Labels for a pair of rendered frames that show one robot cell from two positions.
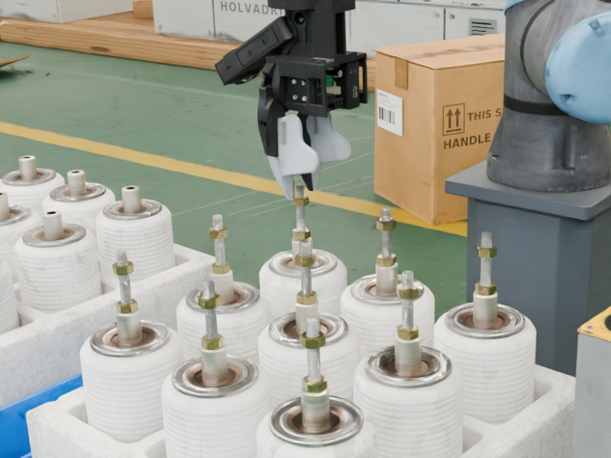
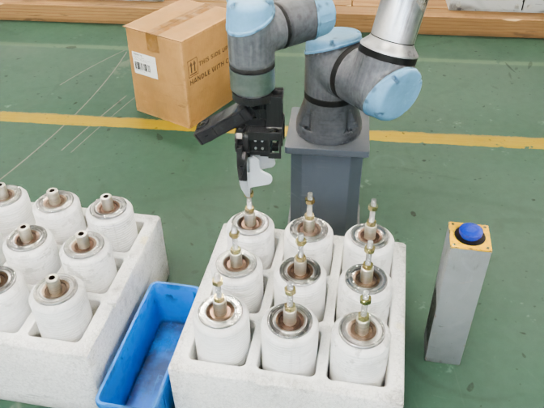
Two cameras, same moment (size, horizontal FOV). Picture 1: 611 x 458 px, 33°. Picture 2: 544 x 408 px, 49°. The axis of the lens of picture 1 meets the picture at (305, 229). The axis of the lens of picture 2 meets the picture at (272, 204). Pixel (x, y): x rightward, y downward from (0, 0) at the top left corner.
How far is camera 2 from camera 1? 0.63 m
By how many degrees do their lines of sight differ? 34
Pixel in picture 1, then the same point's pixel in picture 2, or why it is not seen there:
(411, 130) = (165, 76)
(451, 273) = (225, 161)
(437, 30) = not seen: outside the picture
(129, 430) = (235, 357)
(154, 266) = (133, 236)
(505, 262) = (320, 180)
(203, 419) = (302, 347)
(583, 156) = (354, 122)
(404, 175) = (162, 101)
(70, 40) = not seen: outside the picture
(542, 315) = (340, 201)
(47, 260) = (94, 264)
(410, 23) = not seen: outside the picture
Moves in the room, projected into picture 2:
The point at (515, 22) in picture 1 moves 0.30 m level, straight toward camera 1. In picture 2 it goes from (320, 61) to (397, 132)
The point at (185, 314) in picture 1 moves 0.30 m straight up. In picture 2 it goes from (226, 282) to (214, 137)
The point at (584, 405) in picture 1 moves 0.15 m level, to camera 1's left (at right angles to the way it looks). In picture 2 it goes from (449, 274) to (386, 309)
